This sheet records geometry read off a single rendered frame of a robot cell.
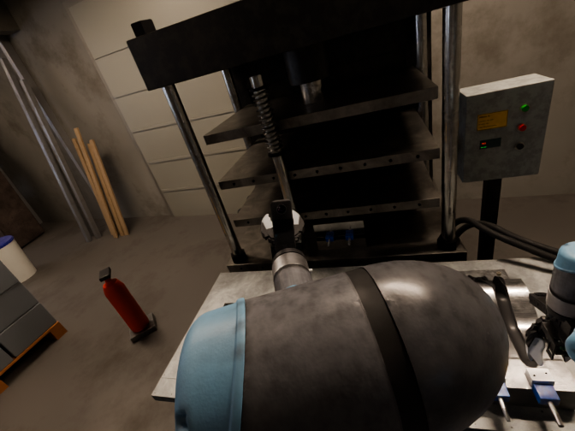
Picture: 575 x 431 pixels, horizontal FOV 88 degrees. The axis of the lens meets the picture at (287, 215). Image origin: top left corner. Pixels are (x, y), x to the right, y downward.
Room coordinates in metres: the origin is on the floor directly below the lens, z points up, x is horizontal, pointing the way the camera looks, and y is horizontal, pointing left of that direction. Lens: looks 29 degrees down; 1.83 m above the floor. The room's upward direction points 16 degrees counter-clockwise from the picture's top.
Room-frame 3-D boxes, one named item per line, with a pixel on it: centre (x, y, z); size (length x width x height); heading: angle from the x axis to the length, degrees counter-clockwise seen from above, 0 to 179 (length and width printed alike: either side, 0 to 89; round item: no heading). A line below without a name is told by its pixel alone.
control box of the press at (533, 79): (1.22, -1.01, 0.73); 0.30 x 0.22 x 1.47; 70
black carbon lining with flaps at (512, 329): (0.63, -0.55, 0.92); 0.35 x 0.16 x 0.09; 160
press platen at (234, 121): (1.73, -0.33, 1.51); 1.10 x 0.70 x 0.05; 70
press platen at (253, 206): (1.72, -0.33, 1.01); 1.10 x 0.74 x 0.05; 70
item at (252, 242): (1.67, -0.31, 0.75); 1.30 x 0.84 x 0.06; 70
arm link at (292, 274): (0.40, 0.03, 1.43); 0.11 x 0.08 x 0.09; 179
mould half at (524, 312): (0.64, -0.56, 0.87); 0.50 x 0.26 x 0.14; 160
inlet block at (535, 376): (0.37, -0.52, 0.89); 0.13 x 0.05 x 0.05; 160
